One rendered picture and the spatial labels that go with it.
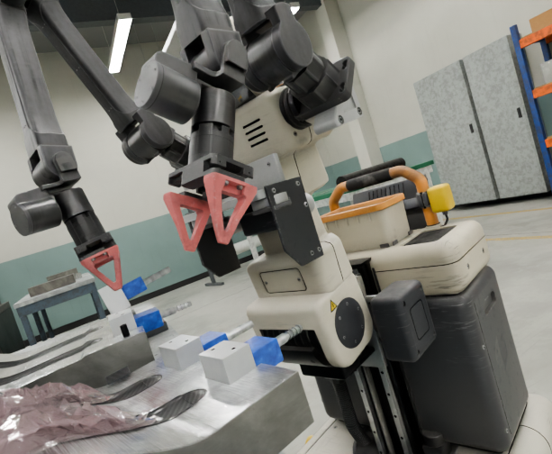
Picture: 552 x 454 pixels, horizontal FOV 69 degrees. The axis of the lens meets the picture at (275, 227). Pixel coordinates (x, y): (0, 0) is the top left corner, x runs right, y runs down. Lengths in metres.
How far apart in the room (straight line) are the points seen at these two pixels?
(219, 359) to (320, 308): 0.40
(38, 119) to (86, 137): 6.59
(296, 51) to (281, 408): 0.49
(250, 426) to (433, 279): 0.69
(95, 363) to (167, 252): 6.71
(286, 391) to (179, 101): 0.34
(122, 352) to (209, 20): 0.47
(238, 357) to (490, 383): 0.75
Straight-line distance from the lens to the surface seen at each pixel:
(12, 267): 7.24
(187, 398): 0.46
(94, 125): 7.53
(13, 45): 0.97
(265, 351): 0.47
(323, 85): 0.73
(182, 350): 0.53
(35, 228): 0.79
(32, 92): 0.92
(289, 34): 0.67
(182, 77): 0.53
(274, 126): 0.80
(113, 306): 0.80
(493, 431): 1.15
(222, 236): 0.47
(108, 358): 0.66
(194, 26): 0.60
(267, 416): 0.40
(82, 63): 1.02
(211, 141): 0.52
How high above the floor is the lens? 1.02
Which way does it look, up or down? 4 degrees down
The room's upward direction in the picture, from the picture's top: 17 degrees counter-clockwise
